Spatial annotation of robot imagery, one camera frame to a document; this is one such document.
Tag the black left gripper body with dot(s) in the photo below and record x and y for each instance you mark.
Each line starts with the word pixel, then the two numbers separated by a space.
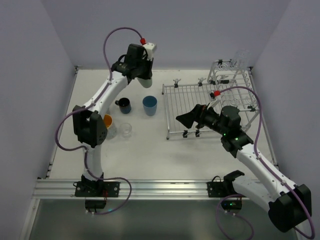
pixel 146 71

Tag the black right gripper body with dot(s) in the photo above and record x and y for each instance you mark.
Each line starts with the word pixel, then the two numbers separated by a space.
pixel 199 115

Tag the light blue plastic cup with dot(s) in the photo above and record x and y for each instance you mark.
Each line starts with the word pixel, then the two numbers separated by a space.
pixel 150 105

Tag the dark blue ceramic mug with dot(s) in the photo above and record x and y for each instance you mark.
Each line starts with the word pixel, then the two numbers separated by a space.
pixel 124 105

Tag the clear glass tumbler front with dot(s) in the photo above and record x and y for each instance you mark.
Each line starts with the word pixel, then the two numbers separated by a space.
pixel 125 130

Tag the clear glass tumbler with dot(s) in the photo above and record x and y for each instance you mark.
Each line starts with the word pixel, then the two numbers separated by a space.
pixel 240 60
pixel 125 130

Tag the white floral ceramic mug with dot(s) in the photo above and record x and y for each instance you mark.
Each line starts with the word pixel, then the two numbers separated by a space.
pixel 111 127

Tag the light green plastic cup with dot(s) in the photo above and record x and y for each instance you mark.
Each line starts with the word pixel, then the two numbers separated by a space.
pixel 146 83

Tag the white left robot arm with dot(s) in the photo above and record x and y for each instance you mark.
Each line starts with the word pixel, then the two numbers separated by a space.
pixel 88 120

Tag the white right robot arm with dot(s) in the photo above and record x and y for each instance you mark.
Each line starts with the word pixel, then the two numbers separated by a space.
pixel 286 203

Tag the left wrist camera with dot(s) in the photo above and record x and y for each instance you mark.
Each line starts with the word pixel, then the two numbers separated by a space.
pixel 149 47

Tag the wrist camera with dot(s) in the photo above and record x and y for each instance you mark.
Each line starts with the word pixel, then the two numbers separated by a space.
pixel 215 99
pixel 149 47

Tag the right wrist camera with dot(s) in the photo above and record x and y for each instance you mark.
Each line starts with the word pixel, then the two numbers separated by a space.
pixel 215 99

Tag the silver wire dish rack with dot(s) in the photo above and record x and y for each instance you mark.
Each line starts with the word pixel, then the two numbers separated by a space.
pixel 224 86

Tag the black right base bracket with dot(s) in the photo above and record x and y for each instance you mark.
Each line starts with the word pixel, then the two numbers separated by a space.
pixel 222 187

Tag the black base bracket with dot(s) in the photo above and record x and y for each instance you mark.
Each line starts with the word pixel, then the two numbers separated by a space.
pixel 96 192
pixel 222 187

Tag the black left base bracket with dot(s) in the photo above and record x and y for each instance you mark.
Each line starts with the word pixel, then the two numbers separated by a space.
pixel 96 192

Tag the aluminium mounting rail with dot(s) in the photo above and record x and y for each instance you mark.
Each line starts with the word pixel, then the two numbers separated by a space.
pixel 63 189

